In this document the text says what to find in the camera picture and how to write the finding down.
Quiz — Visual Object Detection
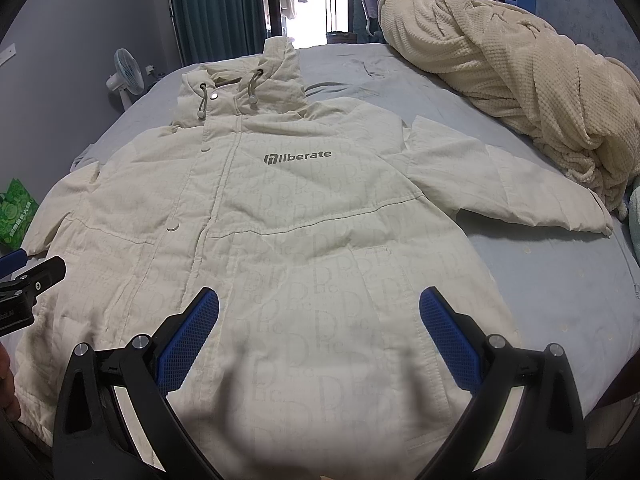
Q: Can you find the cream hooded padded jacket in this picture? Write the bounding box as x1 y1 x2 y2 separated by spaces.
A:
15 39 612 479

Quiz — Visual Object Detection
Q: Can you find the person's left hand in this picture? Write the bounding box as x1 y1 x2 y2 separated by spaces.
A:
0 344 21 422

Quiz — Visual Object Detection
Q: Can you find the green plastic bag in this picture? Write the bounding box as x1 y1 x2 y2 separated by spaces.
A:
0 179 38 250

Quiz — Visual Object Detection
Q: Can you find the light blue bed sheet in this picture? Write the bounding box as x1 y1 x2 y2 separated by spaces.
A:
77 47 639 410

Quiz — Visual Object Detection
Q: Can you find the white standing fan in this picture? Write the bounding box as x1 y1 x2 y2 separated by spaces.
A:
105 48 145 110

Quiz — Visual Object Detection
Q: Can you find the teal curtain left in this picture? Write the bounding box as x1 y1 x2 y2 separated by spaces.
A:
171 0 266 64

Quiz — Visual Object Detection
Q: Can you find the cream waffle blanket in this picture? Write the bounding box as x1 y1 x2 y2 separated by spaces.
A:
378 0 639 216

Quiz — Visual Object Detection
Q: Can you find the dark waste bin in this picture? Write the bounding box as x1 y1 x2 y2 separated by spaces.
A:
326 30 358 44

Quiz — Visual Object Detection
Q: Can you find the blue desk chair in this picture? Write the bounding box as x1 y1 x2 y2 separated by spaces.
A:
360 0 384 42

